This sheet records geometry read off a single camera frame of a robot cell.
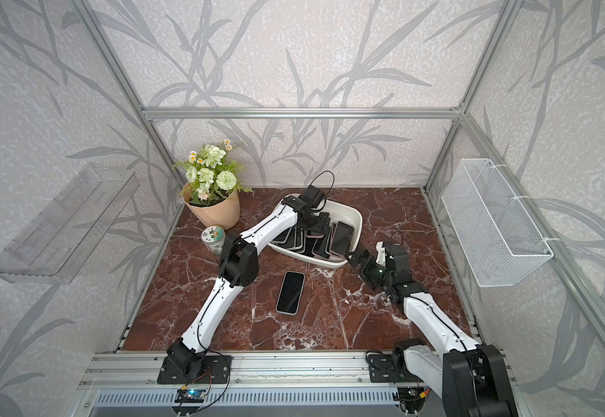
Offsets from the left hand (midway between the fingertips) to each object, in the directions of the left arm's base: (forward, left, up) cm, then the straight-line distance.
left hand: (319, 225), depth 104 cm
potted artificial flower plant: (0, +36, +22) cm, 42 cm away
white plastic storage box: (+5, -8, +1) cm, 9 cm away
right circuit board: (-56, -26, -5) cm, 62 cm away
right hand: (-20, -10, +8) cm, 24 cm away
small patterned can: (-9, +38, +5) cm, 40 cm away
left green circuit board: (-56, +36, -5) cm, 66 cm away
